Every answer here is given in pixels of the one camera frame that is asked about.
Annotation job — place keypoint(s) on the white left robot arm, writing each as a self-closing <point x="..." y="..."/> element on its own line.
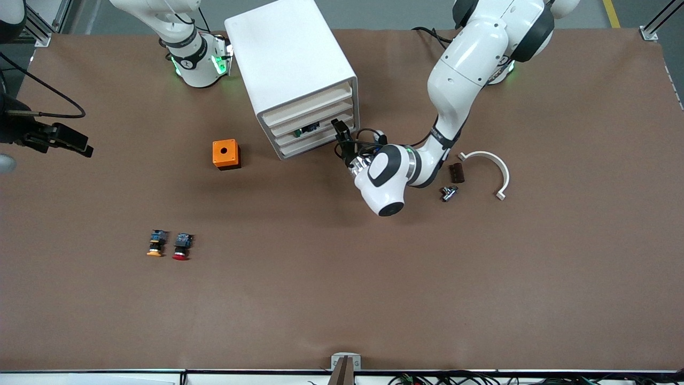
<point x="465" y="64"/>

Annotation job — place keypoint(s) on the orange button enclosure box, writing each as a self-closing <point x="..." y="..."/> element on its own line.
<point x="225" y="154"/>

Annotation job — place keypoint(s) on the white drawer cabinet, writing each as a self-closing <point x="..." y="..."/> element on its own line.
<point x="288" y="53"/>

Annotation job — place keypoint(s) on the yellow mushroom push button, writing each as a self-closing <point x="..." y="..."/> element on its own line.
<point x="156" y="243"/>

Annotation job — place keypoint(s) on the white table edge rail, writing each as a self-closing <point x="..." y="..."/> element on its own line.
<point x="107" y="377"/>

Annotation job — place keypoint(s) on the chrome metal fitting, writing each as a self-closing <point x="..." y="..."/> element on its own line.
<point x="449" y="193"/>

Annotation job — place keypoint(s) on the grey metal bracket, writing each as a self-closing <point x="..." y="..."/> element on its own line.
<point x="336" y="358"/>

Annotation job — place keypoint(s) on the red mushroom push button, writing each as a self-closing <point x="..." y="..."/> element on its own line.
<point x="181" y="247"/>

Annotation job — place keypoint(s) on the aluminium frame post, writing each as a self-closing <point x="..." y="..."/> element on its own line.
<point x="41" y="29"/>
<point x="654" y="24"/>

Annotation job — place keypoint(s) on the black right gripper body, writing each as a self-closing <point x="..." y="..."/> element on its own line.
<point x="16" y="130"/>

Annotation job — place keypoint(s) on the dark brown cylinder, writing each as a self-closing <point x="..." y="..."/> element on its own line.
<point x="457" y="172"/>

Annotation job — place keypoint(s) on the white plastic drawer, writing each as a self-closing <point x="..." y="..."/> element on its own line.
<point x="288" y="138"/>
<point x="299" y="147"/>
<point x="310" y="104"/>
<point x="307" y="117"/>

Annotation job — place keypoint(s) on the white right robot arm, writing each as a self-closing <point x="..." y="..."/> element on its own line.
<point x="187" y="53"/>

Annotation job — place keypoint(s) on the green mushroom push button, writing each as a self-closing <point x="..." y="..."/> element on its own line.
<point x="310" y="129"/>

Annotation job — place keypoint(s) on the brown upright post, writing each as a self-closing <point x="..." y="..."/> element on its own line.
<point x="342" y="374"/>

